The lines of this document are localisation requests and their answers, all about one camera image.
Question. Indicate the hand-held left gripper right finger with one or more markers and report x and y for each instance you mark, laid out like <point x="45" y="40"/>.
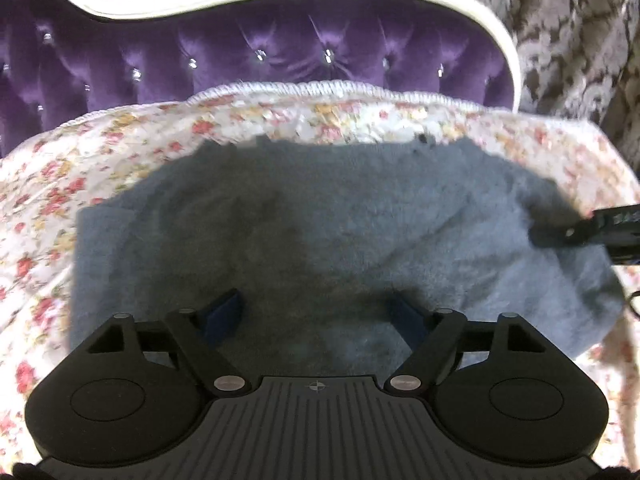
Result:
<point x="407" y="317"/>

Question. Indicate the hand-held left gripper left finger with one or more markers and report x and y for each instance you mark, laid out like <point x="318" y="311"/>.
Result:
<point x="221" y="311"/>

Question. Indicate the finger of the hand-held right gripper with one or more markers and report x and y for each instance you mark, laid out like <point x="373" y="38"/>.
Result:
<point x="560" y="232"/>

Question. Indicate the grey argyle sweater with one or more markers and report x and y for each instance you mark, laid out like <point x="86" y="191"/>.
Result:
<point x="325" y="240"/>

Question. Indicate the floral blanket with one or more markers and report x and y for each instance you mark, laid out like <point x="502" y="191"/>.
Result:
<point x="75" y="175"/>

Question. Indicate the damask patterned curtain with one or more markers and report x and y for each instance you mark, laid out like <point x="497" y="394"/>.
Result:
<point x="560" y="15"/>

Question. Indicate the purple tufted headboard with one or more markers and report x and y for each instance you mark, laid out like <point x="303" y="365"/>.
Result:
<point x="240" y="55"/>

